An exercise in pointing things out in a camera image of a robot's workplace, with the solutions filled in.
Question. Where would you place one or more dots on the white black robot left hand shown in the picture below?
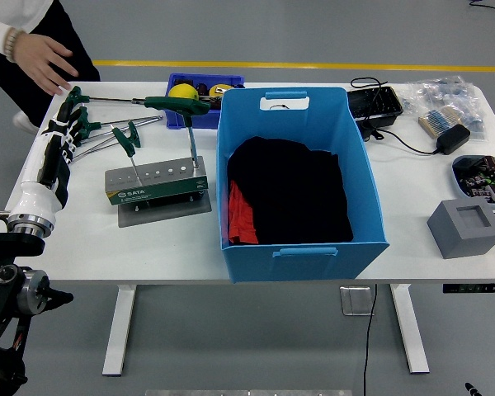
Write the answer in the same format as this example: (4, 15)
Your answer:
(33, 198)

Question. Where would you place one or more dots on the person's right hand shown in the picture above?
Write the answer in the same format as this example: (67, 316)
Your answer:
(41, 57)

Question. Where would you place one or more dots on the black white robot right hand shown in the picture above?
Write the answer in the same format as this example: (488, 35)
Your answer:
(473, 390)

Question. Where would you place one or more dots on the green steel tool holder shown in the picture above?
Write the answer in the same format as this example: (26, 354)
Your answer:
(156, 196)

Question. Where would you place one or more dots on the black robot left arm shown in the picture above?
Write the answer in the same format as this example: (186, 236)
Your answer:
(0, 247)

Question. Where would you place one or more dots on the large blue plastic box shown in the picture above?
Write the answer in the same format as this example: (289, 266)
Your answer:
(305, 264)

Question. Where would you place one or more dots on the person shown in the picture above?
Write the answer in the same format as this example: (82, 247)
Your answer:
(66, 37)

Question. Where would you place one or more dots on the white shoe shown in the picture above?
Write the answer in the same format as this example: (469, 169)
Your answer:
(24, 123)

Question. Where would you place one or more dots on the white table leg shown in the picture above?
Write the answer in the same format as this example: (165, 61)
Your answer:
(121, 321)
(408, 326)

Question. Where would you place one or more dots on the black table control panel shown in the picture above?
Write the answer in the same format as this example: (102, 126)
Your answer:
(474, 288)

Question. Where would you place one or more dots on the yellow lemon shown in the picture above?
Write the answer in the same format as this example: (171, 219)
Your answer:
(182, 90)

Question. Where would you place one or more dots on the metal floor socket plate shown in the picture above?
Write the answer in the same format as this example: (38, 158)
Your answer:
(356, 301)

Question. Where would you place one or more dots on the grey foam block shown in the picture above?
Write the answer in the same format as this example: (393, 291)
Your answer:
(458, 239)

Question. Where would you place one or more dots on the dark brown cylinder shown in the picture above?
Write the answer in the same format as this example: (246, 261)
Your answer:
(202, 88)

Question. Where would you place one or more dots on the small blue parts bin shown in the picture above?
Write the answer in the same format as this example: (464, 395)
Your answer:
(198, 121)

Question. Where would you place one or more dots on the yellow tape measure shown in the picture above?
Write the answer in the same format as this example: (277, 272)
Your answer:
(220, 90)

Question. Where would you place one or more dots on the circuit board with green parts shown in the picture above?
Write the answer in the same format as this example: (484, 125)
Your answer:
(484, 187)

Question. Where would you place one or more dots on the red cloth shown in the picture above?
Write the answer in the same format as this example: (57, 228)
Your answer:
(241, 218)

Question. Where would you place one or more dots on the white bowl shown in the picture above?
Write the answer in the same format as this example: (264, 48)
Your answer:
(458, 181)

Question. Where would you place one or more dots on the small black charger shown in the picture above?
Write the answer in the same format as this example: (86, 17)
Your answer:
(468, 167)

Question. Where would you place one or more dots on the yellow floor tape line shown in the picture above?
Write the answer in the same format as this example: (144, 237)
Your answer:
(272, 65)

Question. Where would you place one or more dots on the black power adapter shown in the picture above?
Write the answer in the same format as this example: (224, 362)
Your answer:
(453, 139)

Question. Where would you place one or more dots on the black cloth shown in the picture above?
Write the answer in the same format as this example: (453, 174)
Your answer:
(297, 189)

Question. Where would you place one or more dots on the taped resistor strip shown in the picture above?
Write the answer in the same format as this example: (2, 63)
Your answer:
(439, 120)

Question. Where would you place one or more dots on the clear bag of blue components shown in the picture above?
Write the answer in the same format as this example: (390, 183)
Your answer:
(445, 92)

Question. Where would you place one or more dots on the black plastic tray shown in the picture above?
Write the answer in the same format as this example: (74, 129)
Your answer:
(373, 103)

